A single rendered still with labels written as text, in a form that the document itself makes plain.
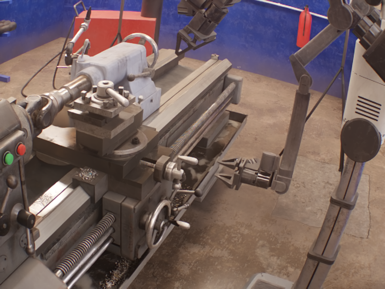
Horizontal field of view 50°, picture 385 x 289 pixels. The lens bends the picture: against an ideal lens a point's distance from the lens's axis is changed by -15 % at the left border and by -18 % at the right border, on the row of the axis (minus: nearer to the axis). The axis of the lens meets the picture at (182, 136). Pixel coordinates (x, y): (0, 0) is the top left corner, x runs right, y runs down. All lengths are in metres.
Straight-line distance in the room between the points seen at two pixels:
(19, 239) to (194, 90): 1.64
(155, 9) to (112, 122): 3.15
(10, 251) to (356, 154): 1.11
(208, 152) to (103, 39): 2.18
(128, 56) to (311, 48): 0.88
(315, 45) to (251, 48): 4.25
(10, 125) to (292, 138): 0.97
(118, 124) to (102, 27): 3.13
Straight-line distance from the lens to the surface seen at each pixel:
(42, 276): 1.36
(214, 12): 1.35
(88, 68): 1.95
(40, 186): 1.93
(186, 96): 2.53
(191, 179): 2.65
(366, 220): 3.42
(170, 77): 3.15
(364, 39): 1.21
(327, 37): 1.64
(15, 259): 1.31
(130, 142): 1.78
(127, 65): 2.10
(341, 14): 1.20
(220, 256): 2.75
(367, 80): 1.39
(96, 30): 4.74
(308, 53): 1.63
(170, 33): 6.15
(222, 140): 3.13
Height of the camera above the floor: 1.77
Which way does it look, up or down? 26 degrees down
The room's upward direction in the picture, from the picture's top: 7 degrees clockwise
